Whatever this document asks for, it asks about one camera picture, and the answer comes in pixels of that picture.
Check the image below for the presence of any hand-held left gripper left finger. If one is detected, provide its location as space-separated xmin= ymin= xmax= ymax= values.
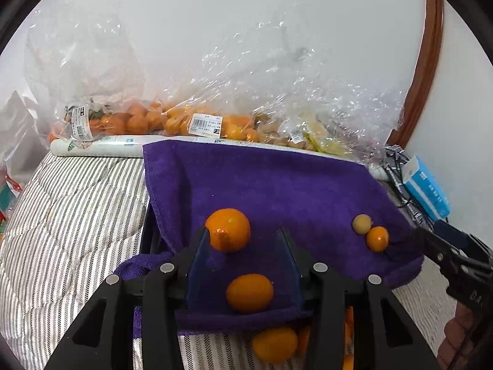
xmin=46 ymin=227 xmax=210 ymax=370

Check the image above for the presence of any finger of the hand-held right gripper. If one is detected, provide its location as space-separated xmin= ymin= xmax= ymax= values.
xmin=433 ymin=220 xmax=493 ymax=268
xmin=412 ymin=228 xmax=461 ymax=274

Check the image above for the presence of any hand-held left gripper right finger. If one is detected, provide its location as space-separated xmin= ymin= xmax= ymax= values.
xmin=275 ymin=227 xmax=442 ymax=370

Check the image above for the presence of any oval orange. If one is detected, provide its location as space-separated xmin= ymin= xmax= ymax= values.
xmin=226 ymin=273 xmax=275 ymax=314

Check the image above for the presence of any orange kumquat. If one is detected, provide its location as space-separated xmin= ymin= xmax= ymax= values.
xmin=366 ymin=226 xmax=390 ymax=253

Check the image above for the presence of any tan longan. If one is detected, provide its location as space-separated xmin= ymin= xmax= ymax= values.
xmin=352 ymin=214 xmax=373 ymax=235

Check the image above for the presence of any small orange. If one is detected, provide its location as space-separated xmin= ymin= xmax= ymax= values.
xmin=251 ymin=327 xmax=299 ymax=364

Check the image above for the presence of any purple towel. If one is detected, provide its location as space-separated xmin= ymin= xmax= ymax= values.
xmin=116 ymin=139 xmax=424 ymax=336

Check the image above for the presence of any person's right hand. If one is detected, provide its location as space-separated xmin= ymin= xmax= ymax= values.
xmin=443 ymin=304 xmax=474 ymax=370

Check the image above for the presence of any blue tissue box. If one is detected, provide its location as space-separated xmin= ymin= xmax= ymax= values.
xmin=402 ymin=155 xmax=451 ymax=222

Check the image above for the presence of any white power strip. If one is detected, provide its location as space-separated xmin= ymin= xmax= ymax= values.
xmin=368 ymin=164 xmax=389 ymax=182

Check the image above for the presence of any clear bag of longans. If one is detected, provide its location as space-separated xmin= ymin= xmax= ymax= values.
xmin=254 ymin=112 xmax=312 ymax=151

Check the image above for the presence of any striped quilted mattress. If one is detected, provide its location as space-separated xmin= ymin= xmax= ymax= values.
xmin=0 ymin=150 xmax=459 ymax=370

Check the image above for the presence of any clear bag of yellow fruit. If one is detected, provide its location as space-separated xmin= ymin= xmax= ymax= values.
xmin=281 ymin=0 xmax=409 ymax=166

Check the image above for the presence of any clear bag of oranges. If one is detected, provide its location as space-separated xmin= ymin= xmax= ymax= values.
xmin=160 ymin=46 xmax=266 ymax=143

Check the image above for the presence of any white paper roll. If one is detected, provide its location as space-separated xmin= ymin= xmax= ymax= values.
xmin=50 ymin=134 xmax=347 ymax=158

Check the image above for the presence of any clear bag of leafy mandarins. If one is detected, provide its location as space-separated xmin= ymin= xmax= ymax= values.
xmin=25 ymin=15 xmax=166 ymax=143

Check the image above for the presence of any white plastic bag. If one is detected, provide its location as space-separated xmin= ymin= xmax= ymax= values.
xmin=0 ymin=90 xmax=51 ymax=201

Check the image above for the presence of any black cable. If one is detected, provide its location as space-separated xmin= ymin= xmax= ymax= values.
xmin=385 ymin=146 xmax=436 ymax=232

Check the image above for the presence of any brown wooden door frame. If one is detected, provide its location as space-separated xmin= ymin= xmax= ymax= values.
xmin=385 ymin=0 xmax=445 ymax=149

